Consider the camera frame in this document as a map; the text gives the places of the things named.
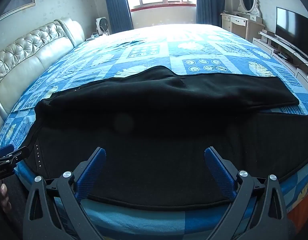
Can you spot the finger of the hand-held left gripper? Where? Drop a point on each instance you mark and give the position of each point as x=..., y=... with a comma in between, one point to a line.
x=19, y=153
x=6, y=150

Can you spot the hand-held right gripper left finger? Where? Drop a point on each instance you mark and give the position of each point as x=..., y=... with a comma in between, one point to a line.
x=94, y=170

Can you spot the white television stand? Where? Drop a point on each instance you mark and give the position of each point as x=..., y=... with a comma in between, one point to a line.
x=271, y=45

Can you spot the cream tufted leather headboard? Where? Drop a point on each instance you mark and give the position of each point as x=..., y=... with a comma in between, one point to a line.
x=31, y=60

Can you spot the black flat television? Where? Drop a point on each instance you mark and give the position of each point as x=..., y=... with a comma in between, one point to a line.
x=294, y=30

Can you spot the cream dresser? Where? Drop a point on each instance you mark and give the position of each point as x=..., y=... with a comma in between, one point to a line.
x=240, y=25

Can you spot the black pants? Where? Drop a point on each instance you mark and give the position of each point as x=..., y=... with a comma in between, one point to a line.
x=154, y=120

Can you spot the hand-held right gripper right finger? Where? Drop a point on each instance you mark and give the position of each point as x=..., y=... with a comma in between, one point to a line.
x=219, y=172

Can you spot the small box on stand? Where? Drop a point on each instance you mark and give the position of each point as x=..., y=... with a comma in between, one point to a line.
x=268, y=33

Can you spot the white fan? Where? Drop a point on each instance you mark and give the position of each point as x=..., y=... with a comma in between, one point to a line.
x=102, y=26

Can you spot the person's left hand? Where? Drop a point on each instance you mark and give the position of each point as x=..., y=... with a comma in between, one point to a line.
x=4, y=195

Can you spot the blue patterned bed sheet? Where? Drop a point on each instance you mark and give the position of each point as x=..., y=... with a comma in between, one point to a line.
x=149, y=52

